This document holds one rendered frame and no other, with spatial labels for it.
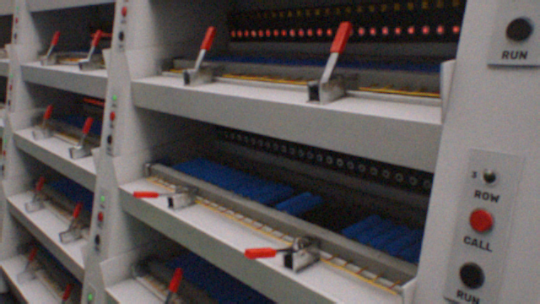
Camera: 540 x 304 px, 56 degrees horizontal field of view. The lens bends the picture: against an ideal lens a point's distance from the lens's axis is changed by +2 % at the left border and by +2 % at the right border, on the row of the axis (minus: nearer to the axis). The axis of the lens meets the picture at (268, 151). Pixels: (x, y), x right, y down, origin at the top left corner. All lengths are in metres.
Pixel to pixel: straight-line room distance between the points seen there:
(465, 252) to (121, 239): 0.67
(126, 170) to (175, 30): 0.26
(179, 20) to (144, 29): 0.07
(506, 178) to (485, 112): 0.05
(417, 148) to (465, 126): 0.05
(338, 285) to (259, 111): 0.22
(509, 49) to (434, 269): 0.18
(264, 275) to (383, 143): 0.22
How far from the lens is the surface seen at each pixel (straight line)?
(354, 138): 0.51
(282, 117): 0.58
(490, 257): 0.43
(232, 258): 0.66
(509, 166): 0.42
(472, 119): 0.43
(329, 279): 0.56
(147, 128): 0.94
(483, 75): 0.43
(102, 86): 1.04
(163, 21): 0.95
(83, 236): 1.21
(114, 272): 0.98
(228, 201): 0.73
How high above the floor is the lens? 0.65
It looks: 6 degrees down
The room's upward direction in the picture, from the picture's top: 8 degrees clockwise
